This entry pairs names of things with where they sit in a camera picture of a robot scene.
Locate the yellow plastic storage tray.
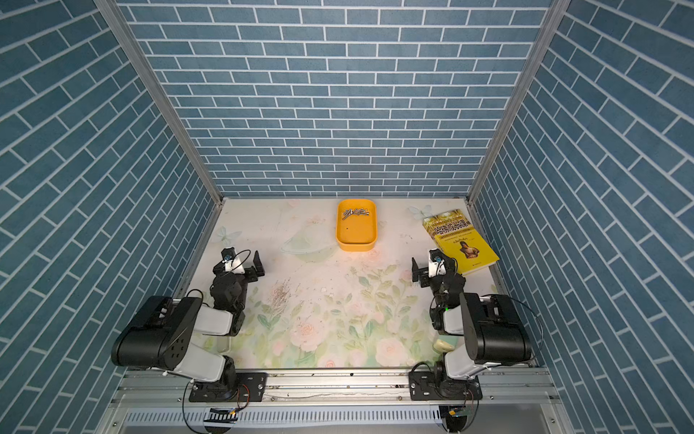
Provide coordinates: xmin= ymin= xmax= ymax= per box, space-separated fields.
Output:
xmin=336 ymin=199 xmax=378 ymax=252

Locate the pile of silver screws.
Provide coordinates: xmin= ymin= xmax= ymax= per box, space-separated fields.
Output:
xmin=343 ymin=208 xmax=370 ymax=220

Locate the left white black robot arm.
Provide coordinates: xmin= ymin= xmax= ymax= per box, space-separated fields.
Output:
xmin=111 ymin=248 xmax=267 ymax=407

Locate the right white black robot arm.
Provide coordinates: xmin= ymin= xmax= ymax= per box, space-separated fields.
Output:
xmin=408 ymin=251 xmax=532 ymax=403

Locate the yellow book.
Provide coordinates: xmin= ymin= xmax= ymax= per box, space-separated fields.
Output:
xmin=423 ymin=210 xmax=499 ymax=276

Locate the pale green soap bar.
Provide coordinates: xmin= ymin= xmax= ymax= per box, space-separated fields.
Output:
xmin=433 ymin=336 xmax=458 ymax=354

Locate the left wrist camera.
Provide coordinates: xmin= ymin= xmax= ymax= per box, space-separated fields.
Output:
xmin=220 ymin=247 xmax=245 ymax=274

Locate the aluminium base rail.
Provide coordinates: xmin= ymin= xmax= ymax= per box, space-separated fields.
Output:
xmin=110 ymin=366 xmax=560 ymax=409

